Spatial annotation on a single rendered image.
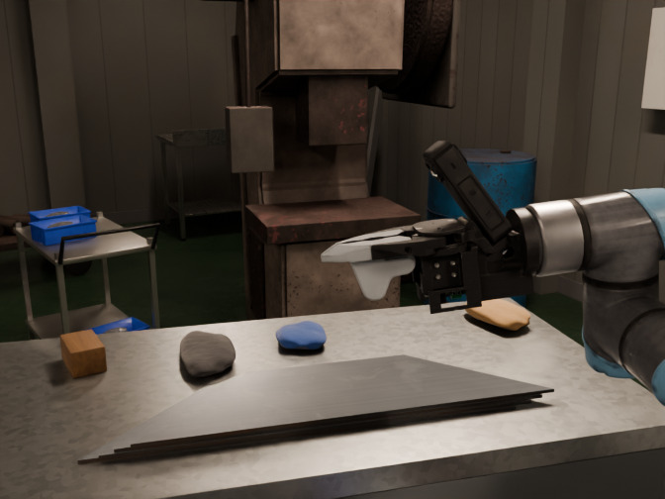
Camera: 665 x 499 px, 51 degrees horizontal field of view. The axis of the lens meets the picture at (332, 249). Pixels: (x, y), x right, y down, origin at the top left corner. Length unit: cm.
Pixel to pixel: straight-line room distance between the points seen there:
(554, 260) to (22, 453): 79
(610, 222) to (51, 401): 92
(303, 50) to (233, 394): 225
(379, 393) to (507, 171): 317
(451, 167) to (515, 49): 475
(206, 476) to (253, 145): 235
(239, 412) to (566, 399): 54
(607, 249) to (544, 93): 421
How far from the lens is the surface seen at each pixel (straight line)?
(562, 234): 71
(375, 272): 69
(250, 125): 320
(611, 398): 128
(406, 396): 115
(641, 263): 76
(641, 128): 459
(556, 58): 486
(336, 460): 103
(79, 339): 137
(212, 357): 129
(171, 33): 724
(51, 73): 690
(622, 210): 74
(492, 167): 419
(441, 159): 69
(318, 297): 336
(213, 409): 112
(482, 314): 151
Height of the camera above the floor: 160
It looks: 15 degrees down
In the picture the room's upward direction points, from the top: straight up
